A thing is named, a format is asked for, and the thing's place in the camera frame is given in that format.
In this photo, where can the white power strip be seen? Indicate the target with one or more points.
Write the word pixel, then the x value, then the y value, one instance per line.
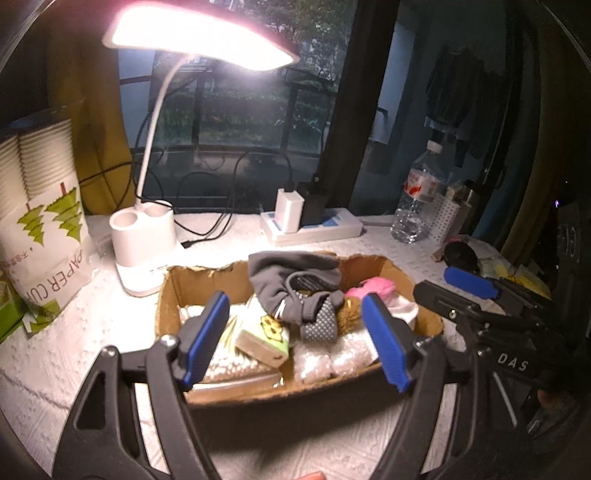
pixel 332 226

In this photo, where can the green paper package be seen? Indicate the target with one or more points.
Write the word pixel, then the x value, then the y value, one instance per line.
pixel 9 314

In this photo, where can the white perforated holder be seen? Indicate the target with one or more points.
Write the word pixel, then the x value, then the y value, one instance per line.
pixel 445 217

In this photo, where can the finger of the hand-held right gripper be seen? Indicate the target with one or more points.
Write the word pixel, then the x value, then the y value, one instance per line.
pixel 438 300
pixel 466 279

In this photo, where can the pink soft cloth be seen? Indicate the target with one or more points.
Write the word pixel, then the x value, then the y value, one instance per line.
pixel 374 286

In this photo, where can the dark hanging clothes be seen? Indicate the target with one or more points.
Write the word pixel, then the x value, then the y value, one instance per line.
pixel 457 87

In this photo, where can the person's left hand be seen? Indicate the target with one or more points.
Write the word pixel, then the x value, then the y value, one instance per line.
pixel 313 476

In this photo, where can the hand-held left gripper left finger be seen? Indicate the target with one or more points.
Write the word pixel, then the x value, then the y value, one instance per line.
pixel 207 337

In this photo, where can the brown fuzzy sock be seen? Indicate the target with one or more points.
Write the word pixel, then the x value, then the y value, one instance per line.
pixel 348 314

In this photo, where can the brown cardboard box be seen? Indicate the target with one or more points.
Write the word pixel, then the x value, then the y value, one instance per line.
pixel 173 295

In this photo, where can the bag of paper cups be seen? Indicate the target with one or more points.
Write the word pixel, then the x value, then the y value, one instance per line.
pixel 46 240

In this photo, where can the dark curtain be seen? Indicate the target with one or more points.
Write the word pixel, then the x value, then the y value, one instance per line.
pixel 355 115

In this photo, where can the dark grey cloth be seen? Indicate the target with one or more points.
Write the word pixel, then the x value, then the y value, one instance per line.
pixel 291 270

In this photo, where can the yellow curtain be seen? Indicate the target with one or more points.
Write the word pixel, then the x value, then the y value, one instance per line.
pixel 101 138

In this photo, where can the black charger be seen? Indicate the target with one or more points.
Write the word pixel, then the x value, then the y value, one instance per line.
pixel 314 203

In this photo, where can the white desk lamp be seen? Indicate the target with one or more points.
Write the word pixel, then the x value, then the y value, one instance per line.
pixel 138 244

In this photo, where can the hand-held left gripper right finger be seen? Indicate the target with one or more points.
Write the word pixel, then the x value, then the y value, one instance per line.
pixel 385 341

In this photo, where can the cartoon print tissue pack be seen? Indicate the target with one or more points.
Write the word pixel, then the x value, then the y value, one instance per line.
pixel 263 344

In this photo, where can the white textured tablecloth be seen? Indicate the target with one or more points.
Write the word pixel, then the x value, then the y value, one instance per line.
pixel 69 369

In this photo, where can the black round object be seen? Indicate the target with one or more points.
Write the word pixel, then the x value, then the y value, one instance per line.
pixel 461 256

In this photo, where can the white charger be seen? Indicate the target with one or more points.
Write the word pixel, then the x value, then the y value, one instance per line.
pixel 288 210

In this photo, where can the bag of white cotton balls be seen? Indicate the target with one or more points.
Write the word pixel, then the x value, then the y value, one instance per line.
pixel 323 364

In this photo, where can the white knit sock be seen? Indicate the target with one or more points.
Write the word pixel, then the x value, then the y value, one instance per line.
pixel 401 309

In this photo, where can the clear plastic water bottle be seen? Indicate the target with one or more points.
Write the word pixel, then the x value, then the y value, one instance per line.
pixel 411 217

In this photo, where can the grey dotted grip glove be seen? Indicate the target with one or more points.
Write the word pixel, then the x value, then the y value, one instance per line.
pixel 318 323

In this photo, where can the person's right hand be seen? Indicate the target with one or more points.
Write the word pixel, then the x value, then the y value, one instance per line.
pixel 554 399

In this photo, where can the bag of cotton swabs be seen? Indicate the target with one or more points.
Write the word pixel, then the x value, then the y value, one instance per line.
pixel 231 364

